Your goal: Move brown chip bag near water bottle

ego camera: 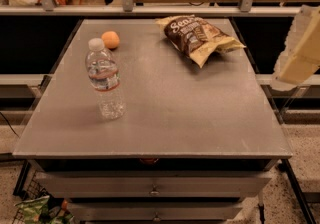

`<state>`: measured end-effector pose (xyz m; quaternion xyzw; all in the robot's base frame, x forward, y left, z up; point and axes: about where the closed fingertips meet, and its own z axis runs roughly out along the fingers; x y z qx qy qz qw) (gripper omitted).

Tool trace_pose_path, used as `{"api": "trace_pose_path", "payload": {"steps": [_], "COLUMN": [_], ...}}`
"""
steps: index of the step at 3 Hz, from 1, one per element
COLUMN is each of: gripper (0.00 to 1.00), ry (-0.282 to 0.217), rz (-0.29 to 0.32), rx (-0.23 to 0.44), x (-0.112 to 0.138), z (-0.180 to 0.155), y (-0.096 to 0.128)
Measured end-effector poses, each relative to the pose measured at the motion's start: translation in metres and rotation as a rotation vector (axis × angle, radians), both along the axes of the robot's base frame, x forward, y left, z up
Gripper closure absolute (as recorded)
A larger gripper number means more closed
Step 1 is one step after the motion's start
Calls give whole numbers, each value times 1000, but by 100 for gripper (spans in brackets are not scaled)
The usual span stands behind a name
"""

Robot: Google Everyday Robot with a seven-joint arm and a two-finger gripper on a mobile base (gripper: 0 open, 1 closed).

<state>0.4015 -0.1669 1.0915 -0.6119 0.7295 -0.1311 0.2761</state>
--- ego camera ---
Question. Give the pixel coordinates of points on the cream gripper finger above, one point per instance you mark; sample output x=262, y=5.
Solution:
x=306, y=37
x=296, y=70

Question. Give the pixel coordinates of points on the brown chip bag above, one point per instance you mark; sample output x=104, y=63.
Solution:
x=196, y=38

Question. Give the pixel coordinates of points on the clear plastic water bottle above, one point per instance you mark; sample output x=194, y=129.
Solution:
x=104, y=76

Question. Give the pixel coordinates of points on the green snack bag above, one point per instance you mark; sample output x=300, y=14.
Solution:
x=37, y=211

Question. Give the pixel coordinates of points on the orange fruit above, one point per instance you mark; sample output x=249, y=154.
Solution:
x=110, y=39

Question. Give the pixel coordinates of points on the upper grey drawer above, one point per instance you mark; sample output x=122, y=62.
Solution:
x=99, y=185

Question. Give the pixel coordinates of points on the grey drawer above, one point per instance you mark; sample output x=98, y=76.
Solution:
x=99, y=185
x=154, y=211

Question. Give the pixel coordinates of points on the lower grey drawer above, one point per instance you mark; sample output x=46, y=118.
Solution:
x=154, y=211

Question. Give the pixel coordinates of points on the black wire basket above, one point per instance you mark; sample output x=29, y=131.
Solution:
x=27, y=189

